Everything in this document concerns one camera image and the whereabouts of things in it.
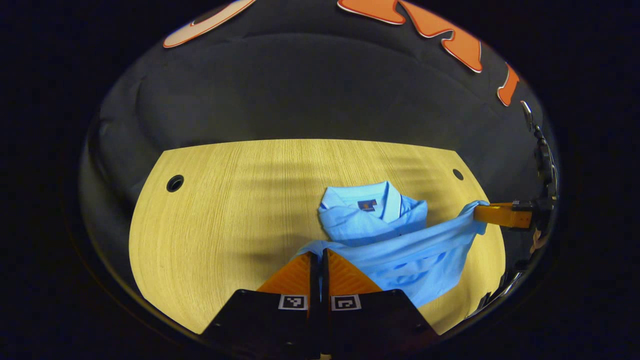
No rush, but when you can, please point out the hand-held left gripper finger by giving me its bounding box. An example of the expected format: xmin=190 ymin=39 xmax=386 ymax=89
xmin=200 ymin=251 xmax=321 ymax=360
xmin=320 ymin=248 xmax=441 ymax=360

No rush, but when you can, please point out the light blue T-shirt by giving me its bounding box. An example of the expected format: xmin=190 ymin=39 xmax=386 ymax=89
xmin=292 ymin=181 xmax=491 ymax=308

